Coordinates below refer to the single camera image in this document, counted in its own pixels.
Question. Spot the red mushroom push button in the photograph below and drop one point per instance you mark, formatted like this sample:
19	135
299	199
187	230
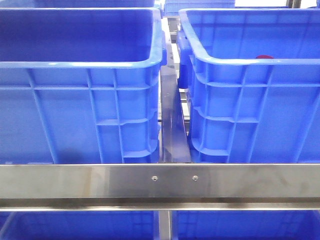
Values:
264	56

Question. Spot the left blue plastic bin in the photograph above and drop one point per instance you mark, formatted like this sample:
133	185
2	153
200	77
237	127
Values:
80	85

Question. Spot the blue plastic bin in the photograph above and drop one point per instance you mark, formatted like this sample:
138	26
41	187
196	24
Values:
248	110
80	85

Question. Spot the right blue plastic bin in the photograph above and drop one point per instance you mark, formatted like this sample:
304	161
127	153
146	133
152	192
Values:
248	110

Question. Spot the rear right blue bin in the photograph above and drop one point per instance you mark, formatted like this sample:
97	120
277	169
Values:
172	7

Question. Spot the lower right blue bin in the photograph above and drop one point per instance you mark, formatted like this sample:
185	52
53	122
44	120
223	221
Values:
247	225

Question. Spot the lower left blue bin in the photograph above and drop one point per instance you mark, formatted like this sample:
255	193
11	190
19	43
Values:
81	225

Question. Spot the rear left blue bin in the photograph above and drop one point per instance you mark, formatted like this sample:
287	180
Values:
81	4

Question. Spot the steel centre divider rail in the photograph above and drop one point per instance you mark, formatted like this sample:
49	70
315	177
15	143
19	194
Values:
174	144

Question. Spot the steel front rack rail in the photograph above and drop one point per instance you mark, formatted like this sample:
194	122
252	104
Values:
160	186

